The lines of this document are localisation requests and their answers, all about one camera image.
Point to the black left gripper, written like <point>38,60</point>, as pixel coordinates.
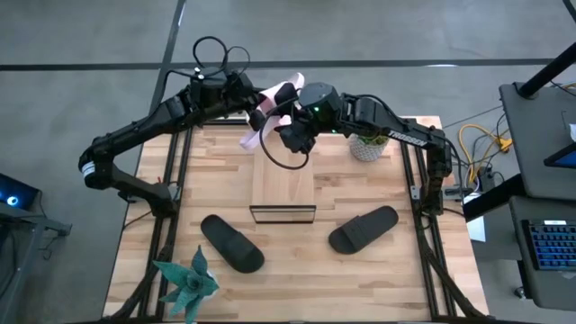
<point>243,92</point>

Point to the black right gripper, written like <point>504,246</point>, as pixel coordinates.
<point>298,135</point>

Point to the pink rubber slide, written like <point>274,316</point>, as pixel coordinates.
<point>250,138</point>

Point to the black rubber slide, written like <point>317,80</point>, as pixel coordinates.
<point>231,243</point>
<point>363,229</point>

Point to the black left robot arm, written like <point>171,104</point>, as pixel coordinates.
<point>135,130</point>

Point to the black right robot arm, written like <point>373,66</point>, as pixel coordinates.
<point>405,135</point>

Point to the green plant in patterned pot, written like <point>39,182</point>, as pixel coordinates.
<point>369,150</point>

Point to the teal plant in white pot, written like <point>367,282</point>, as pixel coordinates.
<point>189,283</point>

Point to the white paper sheet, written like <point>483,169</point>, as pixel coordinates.
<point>477,229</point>

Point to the grey desk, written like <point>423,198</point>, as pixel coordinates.
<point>531,135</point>
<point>540,288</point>

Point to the black pole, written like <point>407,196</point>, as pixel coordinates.
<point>546,72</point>

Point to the tablet with blue screen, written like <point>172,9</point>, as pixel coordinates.
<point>562,157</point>

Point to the black device with blue light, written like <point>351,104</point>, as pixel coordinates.
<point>18,193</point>

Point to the grey metal stand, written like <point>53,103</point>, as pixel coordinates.
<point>22,225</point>

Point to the black keyboard with blue backlight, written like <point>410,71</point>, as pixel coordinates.
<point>551,245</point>

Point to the wooden shelf with black frame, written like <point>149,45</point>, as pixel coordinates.
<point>281,180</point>

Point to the black metal table frame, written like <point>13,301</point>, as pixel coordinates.
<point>220,121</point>

